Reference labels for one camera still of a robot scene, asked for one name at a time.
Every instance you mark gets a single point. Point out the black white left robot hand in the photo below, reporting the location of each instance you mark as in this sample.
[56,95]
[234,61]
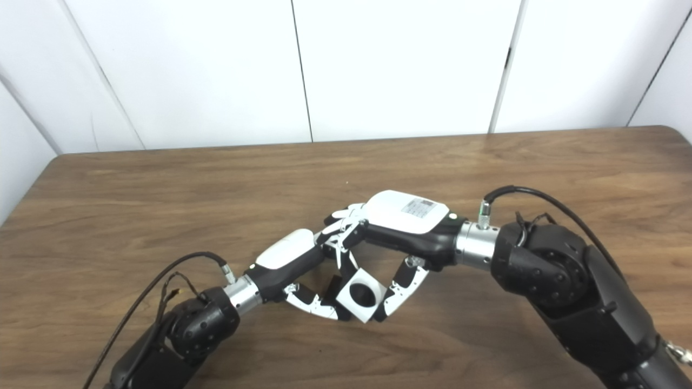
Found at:
[284,254]

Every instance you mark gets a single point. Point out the white square piece with hole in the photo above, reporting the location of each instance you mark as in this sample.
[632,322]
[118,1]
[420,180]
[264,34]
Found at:
[373,312]

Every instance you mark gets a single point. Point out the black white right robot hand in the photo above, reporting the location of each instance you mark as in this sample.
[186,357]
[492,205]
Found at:
[411,221]

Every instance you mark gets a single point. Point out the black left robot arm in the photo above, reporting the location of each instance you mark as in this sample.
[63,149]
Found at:
[184,335]

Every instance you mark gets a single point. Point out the black peg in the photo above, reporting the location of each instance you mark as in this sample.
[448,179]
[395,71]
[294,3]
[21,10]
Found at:
[361,294]

